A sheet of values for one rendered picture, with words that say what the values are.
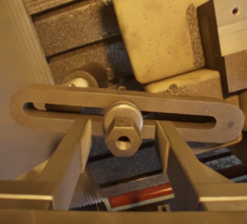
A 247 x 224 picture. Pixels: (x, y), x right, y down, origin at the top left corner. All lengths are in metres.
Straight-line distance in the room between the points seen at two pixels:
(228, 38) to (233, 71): 0.04
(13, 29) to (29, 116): 0.39
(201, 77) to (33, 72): 0.45
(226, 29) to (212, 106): 0.09
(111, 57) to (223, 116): 0.30
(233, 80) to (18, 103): 0.25
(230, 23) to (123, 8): 0.13
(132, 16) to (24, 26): 0.37
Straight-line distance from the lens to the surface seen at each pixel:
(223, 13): 0.23
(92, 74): 0.31
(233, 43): 0.24
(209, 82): 0.24
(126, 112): 0.18
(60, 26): 0.47
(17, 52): 0.58
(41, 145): 0.63
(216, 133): 0.24
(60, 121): 0.21
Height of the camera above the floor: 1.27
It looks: 74 degrees down
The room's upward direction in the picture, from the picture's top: 177 degrees clockwise
